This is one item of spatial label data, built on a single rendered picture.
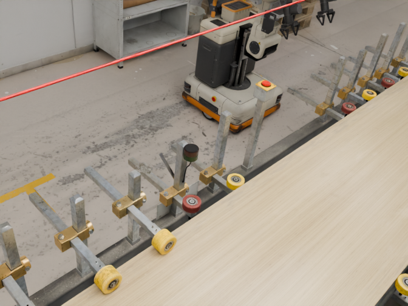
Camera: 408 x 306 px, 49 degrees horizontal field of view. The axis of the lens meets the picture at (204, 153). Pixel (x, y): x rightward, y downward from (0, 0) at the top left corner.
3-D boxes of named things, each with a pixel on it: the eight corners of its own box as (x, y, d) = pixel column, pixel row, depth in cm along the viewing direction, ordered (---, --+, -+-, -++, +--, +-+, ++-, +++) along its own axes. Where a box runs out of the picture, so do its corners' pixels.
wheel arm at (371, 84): (329, 68, 317) (331, 62, 315) (331, 66, 319) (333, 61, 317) (384, 96, 296) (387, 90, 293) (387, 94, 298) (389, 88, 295)
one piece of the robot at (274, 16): (255, 28, 335) (261, 0, 321) (278, 20, 351) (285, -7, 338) (272, 37, 327) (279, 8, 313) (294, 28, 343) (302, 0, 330)
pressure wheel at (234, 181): (224, 202, 206) (227, 184, 199) (223, 189, 212) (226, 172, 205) (241, 203, 207) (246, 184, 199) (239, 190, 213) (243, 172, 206)
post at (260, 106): (240, 167, 240) (256, 96, 212) (246, 163, 243) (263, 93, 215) (246, 172, 238) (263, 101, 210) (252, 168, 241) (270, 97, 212)
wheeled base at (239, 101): (179, 99, 405) (181, 74, 389) (227, 78, 443) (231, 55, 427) (234, 136, 372) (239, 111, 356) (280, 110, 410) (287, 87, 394)
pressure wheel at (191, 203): (176, 217, 195) (178, 199, 188) (189, 209, 200) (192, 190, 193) (189, 228, 191) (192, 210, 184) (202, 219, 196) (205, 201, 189)
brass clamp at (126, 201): (110, 210, 178) (110, 202, 174) (138, 195, 186) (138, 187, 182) (120, 220, 175) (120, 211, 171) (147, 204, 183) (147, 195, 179)
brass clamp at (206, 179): (197, 178, 215) (198, 171, 212) (217, 167, 223) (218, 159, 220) (206, 186, 212) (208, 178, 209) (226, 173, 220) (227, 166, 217)
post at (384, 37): (356, 96, 315) (382, 33, 285) (359, 95, 317) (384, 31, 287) (361, 99, 314) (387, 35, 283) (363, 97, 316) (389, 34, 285)
